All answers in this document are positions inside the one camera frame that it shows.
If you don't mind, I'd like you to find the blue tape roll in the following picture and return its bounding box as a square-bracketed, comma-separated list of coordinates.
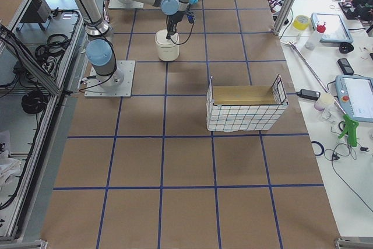
[311, 141, 325, 156]

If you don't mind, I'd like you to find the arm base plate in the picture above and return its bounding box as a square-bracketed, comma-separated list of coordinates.
[84, 60, 136, 98]
[108, 0, 144, 10]

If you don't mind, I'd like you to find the green handled reacher tool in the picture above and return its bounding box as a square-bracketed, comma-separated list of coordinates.
[286, 41, 359, 147]

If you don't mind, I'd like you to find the white bottle red cap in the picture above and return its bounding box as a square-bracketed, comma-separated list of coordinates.
[305, 22, 326, 50]

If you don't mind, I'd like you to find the black power adapter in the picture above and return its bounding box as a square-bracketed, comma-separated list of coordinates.
[296, 89, 321, 101]

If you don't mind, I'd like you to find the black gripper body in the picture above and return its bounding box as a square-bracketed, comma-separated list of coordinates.
[166, 11, 186, 28]

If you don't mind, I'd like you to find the black remote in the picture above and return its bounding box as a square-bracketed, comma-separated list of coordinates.
[337, 58, 354, 75]

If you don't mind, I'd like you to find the yellow tape roll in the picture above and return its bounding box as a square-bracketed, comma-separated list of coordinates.
[293, 15, 310, 30]

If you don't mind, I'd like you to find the white trash can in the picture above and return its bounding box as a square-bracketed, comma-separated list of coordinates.
[155, 29, 180, 61]

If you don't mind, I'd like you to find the black coiled cable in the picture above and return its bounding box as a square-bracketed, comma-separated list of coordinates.
[21, 89, 45, 115]

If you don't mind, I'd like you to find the upper teach pendant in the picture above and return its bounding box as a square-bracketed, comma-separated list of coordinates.
[311, 13, 353, 43]

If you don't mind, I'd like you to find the white pink cup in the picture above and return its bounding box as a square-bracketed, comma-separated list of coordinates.
[314, 92, 335, 111]

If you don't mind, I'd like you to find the lower teach pendant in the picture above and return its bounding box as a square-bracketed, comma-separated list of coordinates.
[335, 75, 372, 122]

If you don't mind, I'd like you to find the teach pendant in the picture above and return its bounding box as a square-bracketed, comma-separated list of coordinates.
[335, 75, 372, 122]
[311, 13, 353, 43]

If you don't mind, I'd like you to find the black control box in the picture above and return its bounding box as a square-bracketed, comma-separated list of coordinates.
[17, 0, 51, 30]

